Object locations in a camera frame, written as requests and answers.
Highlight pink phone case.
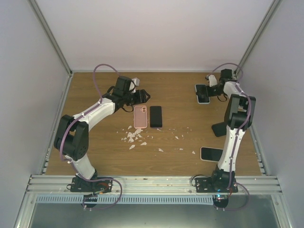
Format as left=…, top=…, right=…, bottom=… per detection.
left=133, top=105, right=147, bottom=129

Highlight purple black phone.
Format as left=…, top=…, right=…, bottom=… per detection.
left=150, top=106, right=162, bottom=128

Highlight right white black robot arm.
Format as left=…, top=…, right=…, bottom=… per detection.
left=196, top=69, right=256, bottom=192

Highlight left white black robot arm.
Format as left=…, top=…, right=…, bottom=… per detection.
left=54, top=76, right=151, bottom=192

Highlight phone in black case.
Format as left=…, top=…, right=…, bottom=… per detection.
left=211, top=122, right=228, bottom=137

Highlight phone in white case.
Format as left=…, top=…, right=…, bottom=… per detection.
left=200, top=147, right=223, bottom=162

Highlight white debris flakes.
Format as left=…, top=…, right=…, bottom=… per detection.
left=108, top=116, right=201, bottom=157

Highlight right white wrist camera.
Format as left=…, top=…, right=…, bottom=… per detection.
left=206, top=74, right=218, bottom=87

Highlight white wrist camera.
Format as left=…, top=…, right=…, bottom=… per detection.
left=206, top=74, right=218, bottom=87
left=132, top=77, right=140, bottom=87

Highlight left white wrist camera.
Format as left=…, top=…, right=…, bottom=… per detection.
left=132, top=77, right=140, bottom=87

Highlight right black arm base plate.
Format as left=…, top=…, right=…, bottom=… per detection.
left=190, top=175, right=238, bottom=193

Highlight right aluminium corner post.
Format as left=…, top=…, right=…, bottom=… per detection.
left=239, top=0, right=282, bottom=68

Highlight aluminium corner post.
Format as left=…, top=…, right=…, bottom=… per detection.
left=239, top=0, right=282, bottom=68
left=27, top=0, right=73, bottom=76

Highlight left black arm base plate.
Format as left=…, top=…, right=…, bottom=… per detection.
left=66, top=176, right=113, bottom=194

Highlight grey slotted cable duct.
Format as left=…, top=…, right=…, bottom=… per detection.
left=36, top=194, right=213, bottom=205

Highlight aluminium front rail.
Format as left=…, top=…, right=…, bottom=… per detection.
left=26, top=175, right=282, bottom=195

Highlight left aluminium corner post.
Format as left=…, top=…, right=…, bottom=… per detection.
left=27, top=0, right=73, bottom=76

